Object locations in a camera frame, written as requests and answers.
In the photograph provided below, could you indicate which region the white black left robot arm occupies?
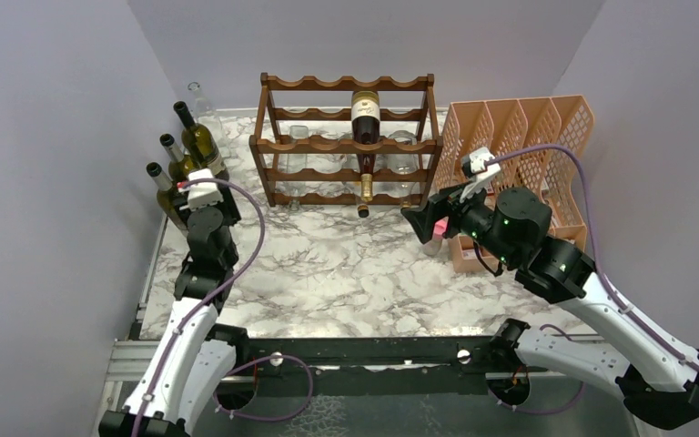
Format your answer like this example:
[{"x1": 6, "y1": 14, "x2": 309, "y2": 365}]
[{"x1": 98, "y1": 178, "x2": 250, "y2": 436}]

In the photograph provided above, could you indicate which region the orange plastic file organizer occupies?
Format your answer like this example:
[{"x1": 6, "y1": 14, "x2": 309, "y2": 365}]
[{"x1": 433, "y1": 95, "x2": 594, "y2": 249}]

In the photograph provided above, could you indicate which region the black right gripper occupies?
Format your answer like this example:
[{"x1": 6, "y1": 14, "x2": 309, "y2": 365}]
[{"x1": 403, "y1": 174, "x2": 519, "y2": 267}]

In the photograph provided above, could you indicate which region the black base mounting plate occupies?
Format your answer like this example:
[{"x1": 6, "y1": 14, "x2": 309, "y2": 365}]
[{"x1": 216, "y1": 335, "x2": 521, "y2": 401}]

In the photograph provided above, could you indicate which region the clear bottle in lower rack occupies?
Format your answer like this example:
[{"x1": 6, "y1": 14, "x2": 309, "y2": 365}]
[{"x1": 386, "y1": 130, "x2": 419, "y2": 208}]

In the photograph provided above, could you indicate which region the brown wooden wine rack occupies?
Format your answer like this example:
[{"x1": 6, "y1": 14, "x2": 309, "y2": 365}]
[{"x1": 248, "y1": 72, "x2": 443, "y2": 207}]

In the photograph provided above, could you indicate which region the dark bottle gold foil neck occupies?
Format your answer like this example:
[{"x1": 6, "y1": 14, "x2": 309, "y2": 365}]
[{"x1": 350, "y1": 91, "x2": 380, "y2": 202}]

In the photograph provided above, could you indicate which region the green wine bottle white label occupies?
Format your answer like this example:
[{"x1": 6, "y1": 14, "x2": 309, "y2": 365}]
[{"x1": 159, "y1": 133, "x2": 199, "y2": 183}]

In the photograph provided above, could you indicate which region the clear glass bottle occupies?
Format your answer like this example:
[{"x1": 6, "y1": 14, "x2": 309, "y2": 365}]
[{"x1": 187, "y1": 81, "x2": 224, "y2": 141}]

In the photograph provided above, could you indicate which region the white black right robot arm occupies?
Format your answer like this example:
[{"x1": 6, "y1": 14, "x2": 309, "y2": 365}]
[{"x1": 401, "y1": 186, "x2": 699, "y2": 430}]

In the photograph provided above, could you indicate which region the aluminium frame rail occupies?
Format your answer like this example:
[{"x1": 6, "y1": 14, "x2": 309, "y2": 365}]
[{"x1": 91, "y1": 218, "x2": 187, "y2": 436}]

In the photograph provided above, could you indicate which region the pink capped small bottle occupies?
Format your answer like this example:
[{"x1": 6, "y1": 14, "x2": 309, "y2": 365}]
[{"x1": 422, "y1": 218, "x2": 448, "y2": 257}]

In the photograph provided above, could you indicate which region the green wine bottle cream label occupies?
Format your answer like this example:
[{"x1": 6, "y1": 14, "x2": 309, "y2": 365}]
[{"x1": 173, "y1": 101, "x2": 229, "y2": 181}]

